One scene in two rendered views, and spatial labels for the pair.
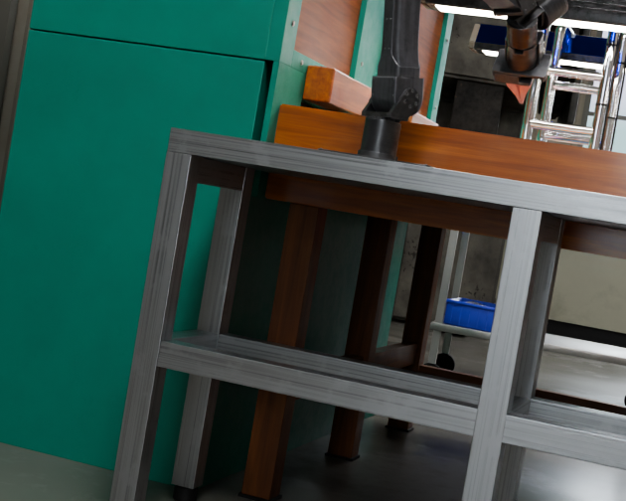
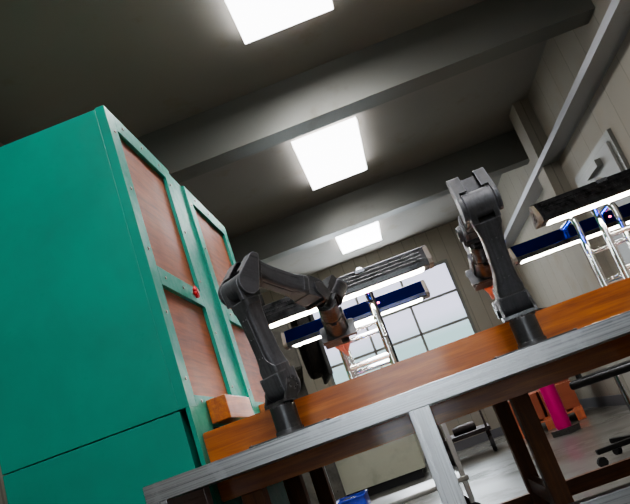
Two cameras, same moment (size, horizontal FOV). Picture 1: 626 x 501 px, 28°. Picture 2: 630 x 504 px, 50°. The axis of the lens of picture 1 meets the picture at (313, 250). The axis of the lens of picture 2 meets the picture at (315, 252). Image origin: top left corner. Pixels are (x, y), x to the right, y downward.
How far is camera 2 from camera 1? 0.53 m
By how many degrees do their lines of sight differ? 23
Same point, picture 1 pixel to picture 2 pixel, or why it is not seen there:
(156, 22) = (93, 424)
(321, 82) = (219, 406)
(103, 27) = (57, 446)
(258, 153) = (215, 471)
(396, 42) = (265, 351)
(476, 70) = not seen: hidden behind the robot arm
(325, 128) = (240, 433)
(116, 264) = not seen: outside the picture
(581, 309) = (387, 470)
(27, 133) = not seen: outside the picture
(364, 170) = (295, 442)
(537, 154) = (381, 378)
